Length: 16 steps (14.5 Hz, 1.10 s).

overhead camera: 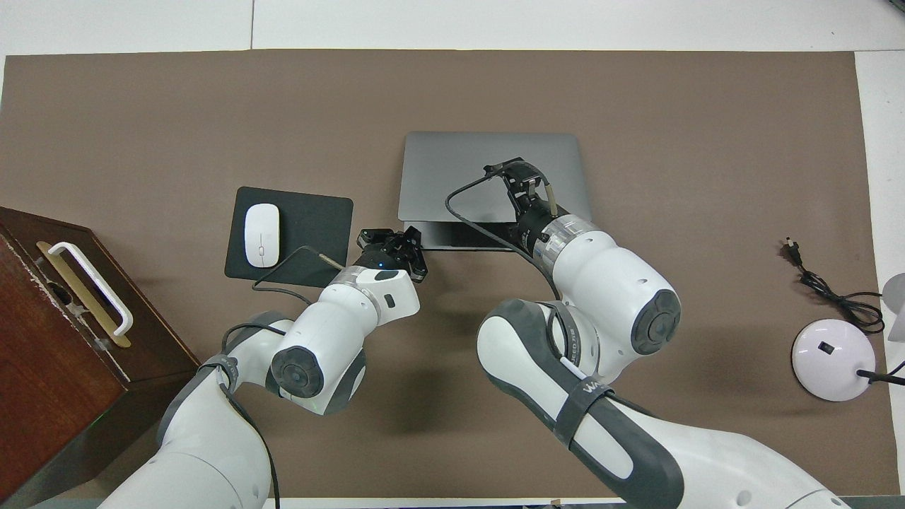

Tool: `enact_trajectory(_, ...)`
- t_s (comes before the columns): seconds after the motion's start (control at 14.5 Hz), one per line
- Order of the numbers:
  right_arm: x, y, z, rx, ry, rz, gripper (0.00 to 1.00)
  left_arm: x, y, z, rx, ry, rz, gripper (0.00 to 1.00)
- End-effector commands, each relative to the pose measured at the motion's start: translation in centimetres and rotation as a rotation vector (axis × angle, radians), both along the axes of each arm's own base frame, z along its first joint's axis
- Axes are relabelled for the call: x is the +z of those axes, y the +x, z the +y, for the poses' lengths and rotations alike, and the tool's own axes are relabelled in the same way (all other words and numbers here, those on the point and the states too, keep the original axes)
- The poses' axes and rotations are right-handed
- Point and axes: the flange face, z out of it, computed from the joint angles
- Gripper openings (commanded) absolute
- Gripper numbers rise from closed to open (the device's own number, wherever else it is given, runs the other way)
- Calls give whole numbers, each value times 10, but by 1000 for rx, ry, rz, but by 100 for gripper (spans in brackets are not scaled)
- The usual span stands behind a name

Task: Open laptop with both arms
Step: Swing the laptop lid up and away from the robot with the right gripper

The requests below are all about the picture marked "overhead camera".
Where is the white desk lamp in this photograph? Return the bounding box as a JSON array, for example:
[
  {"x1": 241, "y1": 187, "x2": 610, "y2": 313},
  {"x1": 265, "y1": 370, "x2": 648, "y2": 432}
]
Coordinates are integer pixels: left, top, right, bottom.
[{"x1": 790, "y1": 272, "x2": 905, "y2": 402}]

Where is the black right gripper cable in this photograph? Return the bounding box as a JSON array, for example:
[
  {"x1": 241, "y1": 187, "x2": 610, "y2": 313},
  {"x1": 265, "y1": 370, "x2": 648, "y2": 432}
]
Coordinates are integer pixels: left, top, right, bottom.
[{"x1": 444, "y1": 159, "x2": 566, "y2": 301}]

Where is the white computer mouse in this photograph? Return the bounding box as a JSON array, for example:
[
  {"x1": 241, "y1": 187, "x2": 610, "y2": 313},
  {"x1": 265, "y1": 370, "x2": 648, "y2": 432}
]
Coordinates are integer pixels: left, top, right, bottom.
[{"x1": 244, "y1": 204, "x2": 281, "y2": 269}]

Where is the black lamp power cable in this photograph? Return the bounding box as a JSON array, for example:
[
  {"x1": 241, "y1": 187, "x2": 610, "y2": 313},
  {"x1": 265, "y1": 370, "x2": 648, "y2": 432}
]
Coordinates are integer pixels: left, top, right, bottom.
[{"x1": 781, "y1": 238, "x2": 886, "y2": 334}]

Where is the brown table mat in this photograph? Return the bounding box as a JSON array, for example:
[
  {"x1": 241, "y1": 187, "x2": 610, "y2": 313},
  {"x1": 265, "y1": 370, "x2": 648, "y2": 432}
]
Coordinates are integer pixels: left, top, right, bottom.
[{"x1": 0, "y1": 49, "x2": 881, "y2": 499}]

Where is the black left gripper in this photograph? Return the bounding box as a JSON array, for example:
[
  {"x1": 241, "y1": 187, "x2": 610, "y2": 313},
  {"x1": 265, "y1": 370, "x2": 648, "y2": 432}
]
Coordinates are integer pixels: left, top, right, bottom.
[{"x1": 354, "y1": 228, "x2": 429, "y2": 283}]

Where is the silver laptop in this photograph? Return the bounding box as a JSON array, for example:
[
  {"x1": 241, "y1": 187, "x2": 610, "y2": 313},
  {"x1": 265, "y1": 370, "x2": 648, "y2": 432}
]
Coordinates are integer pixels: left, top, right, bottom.
[{"x1": 397, "y1": 131, "x2": 593, "y2": 251}]

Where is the white box handle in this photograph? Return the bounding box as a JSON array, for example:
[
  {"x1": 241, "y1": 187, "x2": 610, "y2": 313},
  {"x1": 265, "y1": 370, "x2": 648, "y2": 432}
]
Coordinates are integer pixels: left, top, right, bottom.
[{"x1": 48, "y1": 242, "x2": 134, "y2": 337}]

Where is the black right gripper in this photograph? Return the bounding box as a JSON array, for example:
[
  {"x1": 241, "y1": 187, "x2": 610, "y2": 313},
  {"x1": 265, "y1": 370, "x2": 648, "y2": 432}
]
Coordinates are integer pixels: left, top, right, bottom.
[{"x1": 503, "y1": 170, "x2": 566, "y2": 245}]

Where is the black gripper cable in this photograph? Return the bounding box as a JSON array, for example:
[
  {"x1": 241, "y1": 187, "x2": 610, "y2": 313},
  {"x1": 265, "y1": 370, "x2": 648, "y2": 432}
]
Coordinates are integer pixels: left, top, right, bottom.
[
  {"x1": 252, "y1": 245, "x2": 347, "y2": 305},
  {"x1": 444, "y1": 159, "x2": 566, "y2": 301}
]

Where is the dark wooden box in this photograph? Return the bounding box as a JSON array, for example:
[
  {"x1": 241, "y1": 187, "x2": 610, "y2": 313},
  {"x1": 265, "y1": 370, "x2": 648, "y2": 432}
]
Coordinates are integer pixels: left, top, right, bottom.
[{"x1": 0, "y1": 206, "x2": 201, "y2": 504}]

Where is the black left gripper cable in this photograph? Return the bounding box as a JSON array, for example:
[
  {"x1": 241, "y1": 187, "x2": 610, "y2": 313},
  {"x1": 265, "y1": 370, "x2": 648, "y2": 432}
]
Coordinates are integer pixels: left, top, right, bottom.
[{"x1": 252, "y1": 245, "x2": 347, "y2": 305}]

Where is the black mouse pad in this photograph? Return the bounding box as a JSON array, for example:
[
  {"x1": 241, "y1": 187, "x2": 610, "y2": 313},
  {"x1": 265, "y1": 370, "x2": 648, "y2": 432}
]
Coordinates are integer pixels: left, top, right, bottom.
[{"x1": 224, "y1": 187, "x2": 354, "y2": 288}]

